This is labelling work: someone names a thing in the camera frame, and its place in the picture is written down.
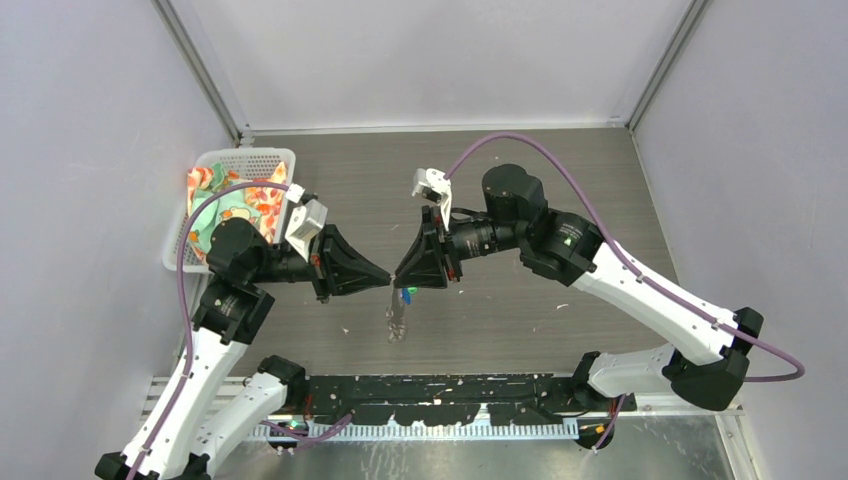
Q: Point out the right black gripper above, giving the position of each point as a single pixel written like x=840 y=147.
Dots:
x=423 y=265

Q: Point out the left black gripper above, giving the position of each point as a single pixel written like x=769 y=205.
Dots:
x=336 y=266

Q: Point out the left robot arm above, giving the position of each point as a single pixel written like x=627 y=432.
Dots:
x=181 y=439

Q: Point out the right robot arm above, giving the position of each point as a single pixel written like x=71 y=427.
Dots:
x=704 y=356

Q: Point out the colourful patterned cloth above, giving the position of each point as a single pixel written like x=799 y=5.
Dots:
x=260 y=206

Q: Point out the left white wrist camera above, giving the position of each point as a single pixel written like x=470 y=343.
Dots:
x=306 y=221

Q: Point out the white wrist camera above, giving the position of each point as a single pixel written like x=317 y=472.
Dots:
x=431 y=185
x=306 y=221

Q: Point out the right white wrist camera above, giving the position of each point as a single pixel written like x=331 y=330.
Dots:
x=431 y=185

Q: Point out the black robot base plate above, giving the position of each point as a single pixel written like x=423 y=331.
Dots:
x=445 y=400

